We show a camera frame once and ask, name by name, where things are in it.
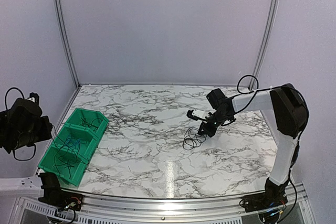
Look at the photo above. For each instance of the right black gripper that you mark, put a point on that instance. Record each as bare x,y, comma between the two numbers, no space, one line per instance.
207,130

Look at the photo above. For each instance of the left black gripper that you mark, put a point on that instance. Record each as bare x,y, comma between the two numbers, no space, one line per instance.
46,127

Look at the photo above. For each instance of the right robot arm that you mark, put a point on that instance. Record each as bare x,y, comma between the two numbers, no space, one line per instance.
291,115

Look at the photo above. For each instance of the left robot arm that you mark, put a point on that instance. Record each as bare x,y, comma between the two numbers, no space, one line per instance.
23,125

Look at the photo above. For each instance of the near green storage bin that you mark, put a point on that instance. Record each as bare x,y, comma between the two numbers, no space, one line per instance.
64,165

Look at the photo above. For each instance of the green storage bin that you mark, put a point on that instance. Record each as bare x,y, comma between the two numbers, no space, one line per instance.
64,165
78,142
92,121

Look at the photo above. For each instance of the middle green storage bin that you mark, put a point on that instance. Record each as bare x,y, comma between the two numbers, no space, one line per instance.
78,142

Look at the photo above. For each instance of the far green storage bin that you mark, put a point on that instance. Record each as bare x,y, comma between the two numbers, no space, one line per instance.
92,121

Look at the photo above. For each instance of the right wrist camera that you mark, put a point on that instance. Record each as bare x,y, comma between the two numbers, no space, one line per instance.
198,115

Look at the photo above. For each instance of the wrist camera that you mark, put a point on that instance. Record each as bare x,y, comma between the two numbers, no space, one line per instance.
34,96
198,115

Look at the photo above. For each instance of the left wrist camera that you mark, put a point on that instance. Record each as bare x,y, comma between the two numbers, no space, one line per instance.
34,96

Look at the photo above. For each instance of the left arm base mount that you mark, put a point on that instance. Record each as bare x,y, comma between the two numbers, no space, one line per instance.
54,195

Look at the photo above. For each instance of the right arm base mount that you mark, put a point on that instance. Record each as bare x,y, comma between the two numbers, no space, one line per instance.
273,196

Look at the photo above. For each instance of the front aluminium rail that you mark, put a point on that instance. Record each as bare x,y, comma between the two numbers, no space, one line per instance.
114,209

